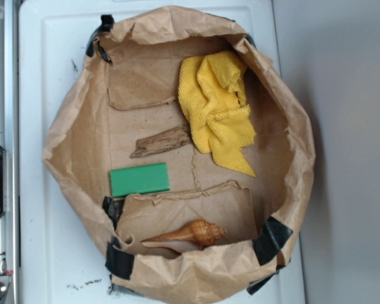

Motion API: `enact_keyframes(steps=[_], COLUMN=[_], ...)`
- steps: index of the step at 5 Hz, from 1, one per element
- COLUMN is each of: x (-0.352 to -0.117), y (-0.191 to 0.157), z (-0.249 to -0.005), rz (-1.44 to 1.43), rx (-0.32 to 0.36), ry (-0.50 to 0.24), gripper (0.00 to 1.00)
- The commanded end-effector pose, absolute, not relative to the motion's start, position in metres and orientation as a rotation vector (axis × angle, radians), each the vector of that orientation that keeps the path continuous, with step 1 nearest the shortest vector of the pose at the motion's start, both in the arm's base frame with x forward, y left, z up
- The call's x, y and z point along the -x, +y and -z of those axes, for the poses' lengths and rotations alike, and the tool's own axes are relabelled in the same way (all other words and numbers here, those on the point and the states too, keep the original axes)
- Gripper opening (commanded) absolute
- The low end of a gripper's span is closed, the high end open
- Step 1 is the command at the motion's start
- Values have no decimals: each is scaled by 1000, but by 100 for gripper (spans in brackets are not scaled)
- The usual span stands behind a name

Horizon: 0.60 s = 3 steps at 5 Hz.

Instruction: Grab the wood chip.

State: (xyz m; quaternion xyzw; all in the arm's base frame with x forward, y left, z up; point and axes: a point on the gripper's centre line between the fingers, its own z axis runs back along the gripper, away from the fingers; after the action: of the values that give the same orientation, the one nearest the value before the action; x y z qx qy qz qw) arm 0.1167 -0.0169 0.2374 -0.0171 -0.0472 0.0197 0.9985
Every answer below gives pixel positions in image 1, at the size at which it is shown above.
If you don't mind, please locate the brown wood chip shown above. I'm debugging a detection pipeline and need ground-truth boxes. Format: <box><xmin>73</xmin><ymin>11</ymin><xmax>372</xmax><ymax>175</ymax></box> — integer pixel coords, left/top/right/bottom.
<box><xmin>130</xmin><ymin>124</ymin><xmax>192</xmax><ymax>158</ymax></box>

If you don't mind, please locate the brown paper bag lining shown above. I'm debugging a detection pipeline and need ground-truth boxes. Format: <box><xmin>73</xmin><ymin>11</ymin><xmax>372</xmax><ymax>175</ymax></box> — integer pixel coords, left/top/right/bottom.
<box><xmin>43</xmin><ymin>6</ymin><xmax>315</xmax><ymax>303</ymax></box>

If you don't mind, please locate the green rectangular block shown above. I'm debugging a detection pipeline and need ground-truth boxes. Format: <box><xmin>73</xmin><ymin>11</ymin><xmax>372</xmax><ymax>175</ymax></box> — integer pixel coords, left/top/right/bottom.
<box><xmin>110</xmin><ymin>163</ymin><xmax>170</xmax><ymax>197</ymax></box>

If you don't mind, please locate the yellow microfiber cloth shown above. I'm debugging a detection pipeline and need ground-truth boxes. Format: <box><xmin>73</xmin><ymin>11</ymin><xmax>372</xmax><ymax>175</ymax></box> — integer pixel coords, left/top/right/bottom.
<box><xmin>178</xmin><ymin>51</ymin><xmax>256</xmax><ymax>177</ymax></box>

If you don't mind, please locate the orange spiral seashell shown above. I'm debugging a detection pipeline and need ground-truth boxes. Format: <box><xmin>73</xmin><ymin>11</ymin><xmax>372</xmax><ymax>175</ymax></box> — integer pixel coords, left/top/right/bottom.
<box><xmin>141</xmin><ymin>219</ymin><xmax>226</xmax><ymax>253</ymax></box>

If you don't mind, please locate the aluminium frame rail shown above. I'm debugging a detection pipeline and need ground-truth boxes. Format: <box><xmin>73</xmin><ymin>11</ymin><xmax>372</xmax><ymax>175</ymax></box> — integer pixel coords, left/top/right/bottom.
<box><xmin>0</xmin><ymin>1</ymin><xmax>22</xmax><ymax>303</ymax></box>

